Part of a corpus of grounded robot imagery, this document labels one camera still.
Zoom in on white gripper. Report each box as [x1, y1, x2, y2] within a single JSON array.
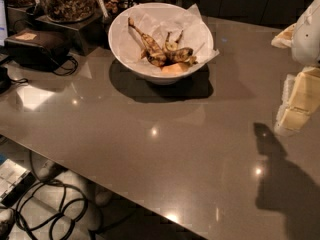
[[271, 0, 320, 136]]

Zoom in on dark ripe banana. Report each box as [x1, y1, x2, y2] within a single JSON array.
[[165, 47, 197, 65]]

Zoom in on white bowl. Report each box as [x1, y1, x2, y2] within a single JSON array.
[[107, 2, 215, 86]]

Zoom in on long spotted banana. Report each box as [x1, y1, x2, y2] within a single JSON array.
[[128, 17, 167, 67]]

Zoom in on orange fruit piece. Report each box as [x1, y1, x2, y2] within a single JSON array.
[[161, 63, 189, 75]]

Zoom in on dark metal stand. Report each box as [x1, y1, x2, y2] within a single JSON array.
[[36, 11, 107, 56]]

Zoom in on glass jar of nuts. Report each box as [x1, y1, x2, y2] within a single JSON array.
[[40, 0, 95, 23]]

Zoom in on black box device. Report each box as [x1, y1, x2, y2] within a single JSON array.
[[4, 29, 71, 72]]

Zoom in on white power strip box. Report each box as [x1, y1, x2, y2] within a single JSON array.
[[0, 159, 35, 207]]

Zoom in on black cable on table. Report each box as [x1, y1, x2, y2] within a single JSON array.
[[49, 55, 80, 77]]

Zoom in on black cable on floor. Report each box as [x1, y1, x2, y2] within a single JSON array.
[[13, 150, 104, 240]]

